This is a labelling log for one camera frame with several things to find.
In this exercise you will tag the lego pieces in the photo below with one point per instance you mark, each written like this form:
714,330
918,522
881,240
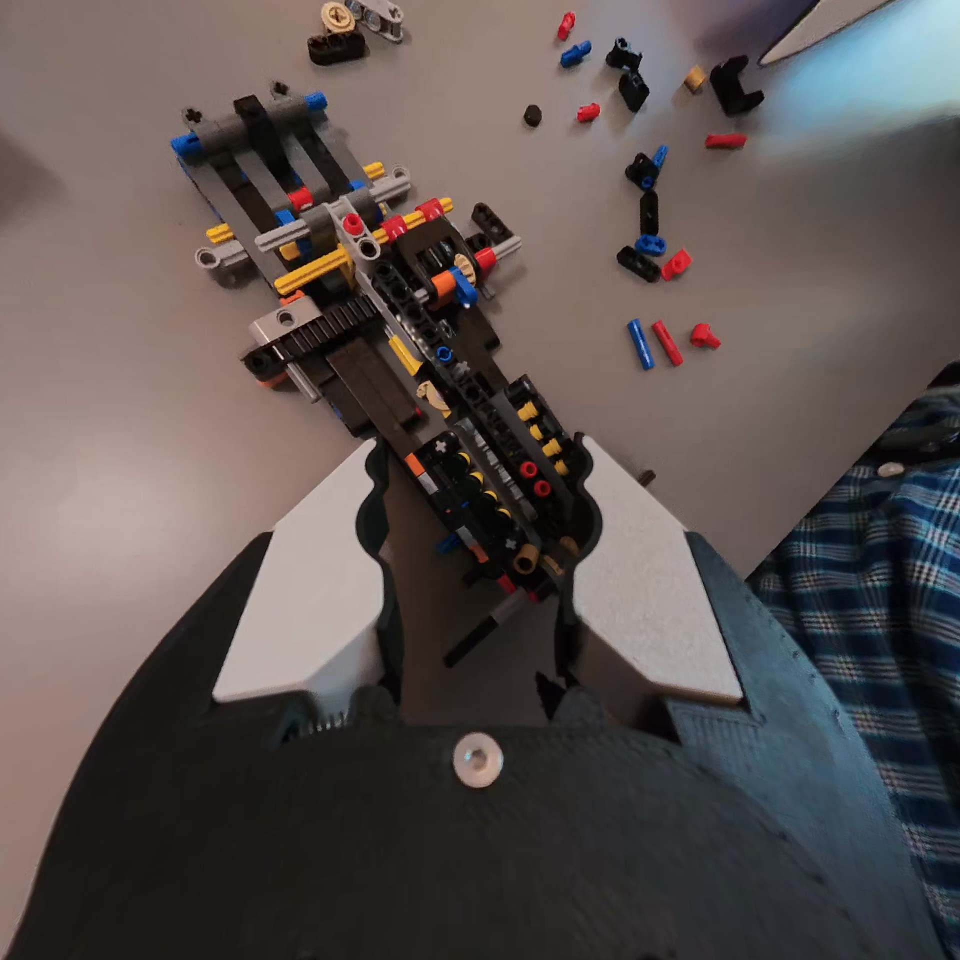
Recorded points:
667,343

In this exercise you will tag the long lego technic model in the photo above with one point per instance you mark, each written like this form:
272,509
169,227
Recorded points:
390,300

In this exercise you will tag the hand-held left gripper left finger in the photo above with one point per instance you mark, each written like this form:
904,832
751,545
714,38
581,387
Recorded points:
300,592

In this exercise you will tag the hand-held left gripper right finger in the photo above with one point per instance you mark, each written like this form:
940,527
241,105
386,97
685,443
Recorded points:
645,600

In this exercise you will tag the person's blue plaid shirt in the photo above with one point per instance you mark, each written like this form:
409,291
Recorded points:
862,600

